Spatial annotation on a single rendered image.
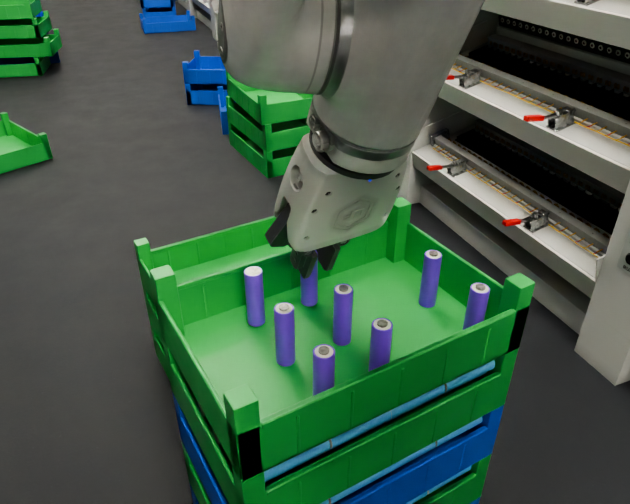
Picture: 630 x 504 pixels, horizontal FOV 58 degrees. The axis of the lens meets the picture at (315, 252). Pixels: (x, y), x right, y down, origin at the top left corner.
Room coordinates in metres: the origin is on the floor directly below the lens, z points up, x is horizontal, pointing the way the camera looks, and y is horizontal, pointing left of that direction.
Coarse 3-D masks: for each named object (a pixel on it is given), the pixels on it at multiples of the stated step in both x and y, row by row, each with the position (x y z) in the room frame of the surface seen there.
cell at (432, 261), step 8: (424, 256) 0.49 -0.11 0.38; (432, 256) 0.49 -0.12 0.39; (440, 256) 0.49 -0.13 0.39; (424, 264) 0.49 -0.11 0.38; (432, 264) 0.48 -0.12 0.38; (440, 264) 0.48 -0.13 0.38; (424, 272) 0.49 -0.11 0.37; (432, 272) 0.48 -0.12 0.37; (424, 280) 0.48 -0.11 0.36; (432, 280) 0.48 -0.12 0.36; (424, 288) 0.48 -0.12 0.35; (432, 288) 0.48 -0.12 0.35; (424, 296) 0.48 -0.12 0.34; (432, 296) 0.48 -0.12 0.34; (424, 304) 0.48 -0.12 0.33; (432, 304) 0.48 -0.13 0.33
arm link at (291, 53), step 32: (224, 0) 0.34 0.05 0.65; (256, 0) 0.31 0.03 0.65; (288, 0) 0.31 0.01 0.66; (320, 0) 0.35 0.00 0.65; (224, 32) 0.34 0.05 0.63; (256, 32) 0.32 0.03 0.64; (288, 32) 0.32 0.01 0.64; (320, 32) 0.34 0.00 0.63; (224, 64) 0.36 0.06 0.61; (256, 64) 0.33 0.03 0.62; (288, 64) 0.34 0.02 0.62; (320, 64) 0.34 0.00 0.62
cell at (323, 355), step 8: (320, 352) 0.34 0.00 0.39; (328, 352) 0.34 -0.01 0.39; (320, 360) 0.34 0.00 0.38; (328, 360) 0.34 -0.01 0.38; (320, 368) 0.34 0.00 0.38; (328, 368) 0.34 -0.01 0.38; (320, 376) 0.34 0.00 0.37; (328, 376) 0.34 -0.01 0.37; (320, 384) 0.34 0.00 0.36; (328, 384) 0.34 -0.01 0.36; (320, 392) 0.34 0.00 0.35
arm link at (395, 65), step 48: (384, 0) 0.34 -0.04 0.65; (432, 0) 0.33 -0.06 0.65; (480, 0) 0.35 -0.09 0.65; (336, 48) 0.34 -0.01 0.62; (384, 48) 0.34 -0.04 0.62; (432, 48) 0.34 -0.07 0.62; (336, 96) 0.36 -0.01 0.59; (384, 96) 0.36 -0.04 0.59; (432, 96) 0.37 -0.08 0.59; (384, 144) 0.37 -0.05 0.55
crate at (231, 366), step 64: (384, 256) 0.58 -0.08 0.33; (448, 256) 0.51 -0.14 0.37; (192, 320) 0.46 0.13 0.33; (320, 320) 0.46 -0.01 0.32; (448, 320) 0.46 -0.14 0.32; (512, 320) 0.41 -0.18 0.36; (192, 384) 0.36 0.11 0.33; (256, 384) 0.37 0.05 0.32; (384, 384) 0.34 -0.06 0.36; (256, 448) 0.28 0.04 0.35
